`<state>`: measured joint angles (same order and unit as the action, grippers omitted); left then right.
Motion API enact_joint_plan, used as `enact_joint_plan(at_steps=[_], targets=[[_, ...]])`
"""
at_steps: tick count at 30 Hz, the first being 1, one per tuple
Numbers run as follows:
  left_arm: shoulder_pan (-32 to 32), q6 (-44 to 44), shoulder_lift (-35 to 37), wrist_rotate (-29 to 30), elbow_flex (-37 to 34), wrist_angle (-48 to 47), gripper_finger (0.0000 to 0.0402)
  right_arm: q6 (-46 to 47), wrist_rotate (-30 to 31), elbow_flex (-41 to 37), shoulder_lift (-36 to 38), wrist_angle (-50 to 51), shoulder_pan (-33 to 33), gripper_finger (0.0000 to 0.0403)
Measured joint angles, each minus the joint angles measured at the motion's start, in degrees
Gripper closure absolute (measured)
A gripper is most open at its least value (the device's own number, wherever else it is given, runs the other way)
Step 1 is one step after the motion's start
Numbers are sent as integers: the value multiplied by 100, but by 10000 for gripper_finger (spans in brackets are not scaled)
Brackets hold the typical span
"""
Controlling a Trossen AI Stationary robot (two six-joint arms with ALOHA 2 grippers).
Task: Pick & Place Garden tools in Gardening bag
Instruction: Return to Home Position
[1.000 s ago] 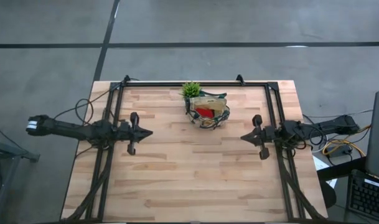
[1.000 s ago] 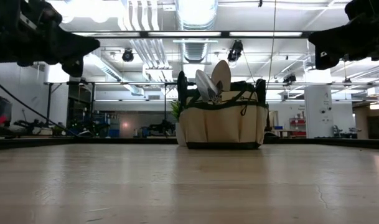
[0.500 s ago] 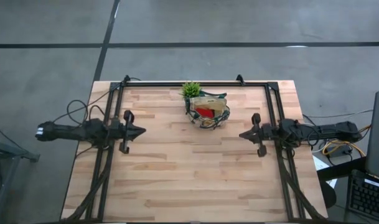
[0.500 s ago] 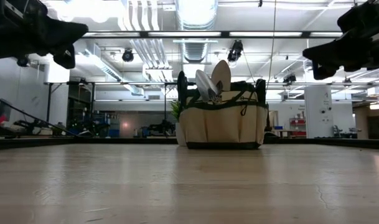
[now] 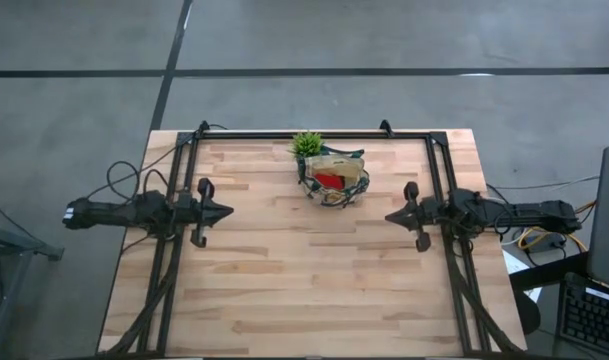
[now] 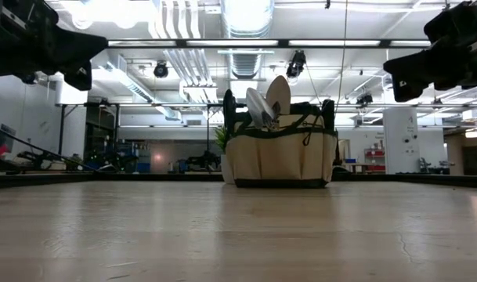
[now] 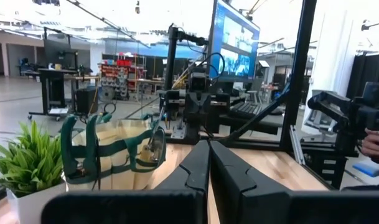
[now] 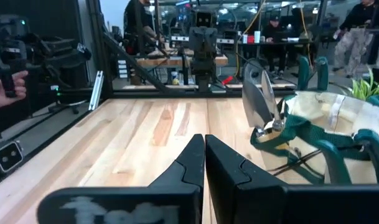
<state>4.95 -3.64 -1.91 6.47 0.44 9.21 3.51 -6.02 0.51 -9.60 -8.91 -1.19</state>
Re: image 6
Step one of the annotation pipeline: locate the silver ventilation duct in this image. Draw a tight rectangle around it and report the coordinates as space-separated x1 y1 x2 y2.
220 0 276 80

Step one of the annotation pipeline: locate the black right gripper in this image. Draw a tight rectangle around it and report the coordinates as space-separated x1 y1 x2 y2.
382 0 477 103

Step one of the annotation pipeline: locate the black overhead camera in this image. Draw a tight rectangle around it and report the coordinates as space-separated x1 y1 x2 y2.
286 49 308 79

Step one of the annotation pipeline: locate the black metal table frame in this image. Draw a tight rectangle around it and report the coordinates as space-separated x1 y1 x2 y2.
0 121 477 190

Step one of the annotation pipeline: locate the beige canvas green-trimmed gardening bag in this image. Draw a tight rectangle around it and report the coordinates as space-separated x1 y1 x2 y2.
224 99 339 189

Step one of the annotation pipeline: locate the green-handled bypass pruner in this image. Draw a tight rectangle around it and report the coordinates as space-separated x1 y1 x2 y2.
222 89 238 138

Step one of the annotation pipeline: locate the potted artificial green plant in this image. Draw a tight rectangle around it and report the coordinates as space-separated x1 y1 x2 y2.
214 125 236 185

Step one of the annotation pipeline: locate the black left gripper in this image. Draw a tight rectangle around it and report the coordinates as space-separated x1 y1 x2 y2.
0 0 109 92

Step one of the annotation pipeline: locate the white round pillar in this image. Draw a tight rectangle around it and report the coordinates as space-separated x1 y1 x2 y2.
382 107 421 175

